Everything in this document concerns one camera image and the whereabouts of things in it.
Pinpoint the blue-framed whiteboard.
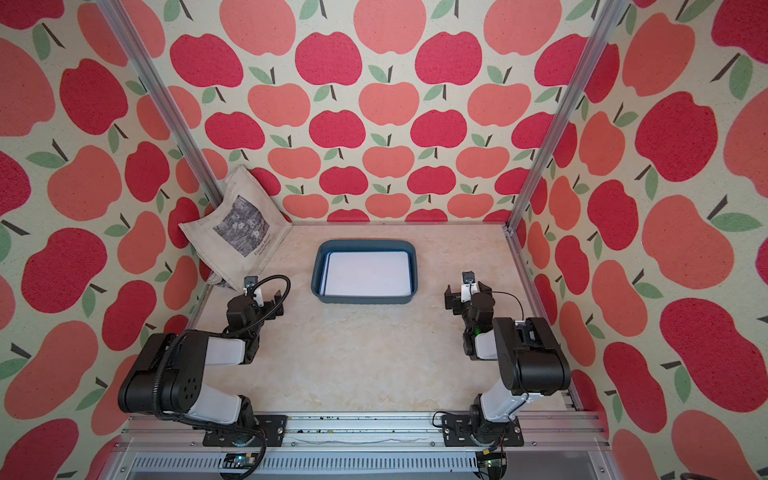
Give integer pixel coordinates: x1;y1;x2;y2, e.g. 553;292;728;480
320;251;413;298

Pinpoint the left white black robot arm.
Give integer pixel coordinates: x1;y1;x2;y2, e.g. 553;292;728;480
117;292;287;448

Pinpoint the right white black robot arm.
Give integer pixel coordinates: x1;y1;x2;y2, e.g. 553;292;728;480
438;282;571;447

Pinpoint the teal plastic storage box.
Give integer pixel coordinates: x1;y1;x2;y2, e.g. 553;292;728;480
311;239;418;305

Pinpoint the beige printed canvas bag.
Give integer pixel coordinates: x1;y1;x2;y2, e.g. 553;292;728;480
179;166;292;290

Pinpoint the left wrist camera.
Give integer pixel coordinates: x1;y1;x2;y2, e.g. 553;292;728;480
244;276;258;295

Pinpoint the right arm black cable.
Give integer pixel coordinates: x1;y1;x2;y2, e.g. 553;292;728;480
491;290;526;322

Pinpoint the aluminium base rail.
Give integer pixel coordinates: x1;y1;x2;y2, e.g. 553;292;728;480
95;411;621;479

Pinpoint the left aluminium frame post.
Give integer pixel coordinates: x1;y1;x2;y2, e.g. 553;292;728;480
96;0;223;207

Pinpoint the aluminium frame post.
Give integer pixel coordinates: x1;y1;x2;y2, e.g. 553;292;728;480
96;0;223;207
504;0;630;237

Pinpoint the right aluminium frame post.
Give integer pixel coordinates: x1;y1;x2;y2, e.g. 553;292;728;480
504;0;630;237

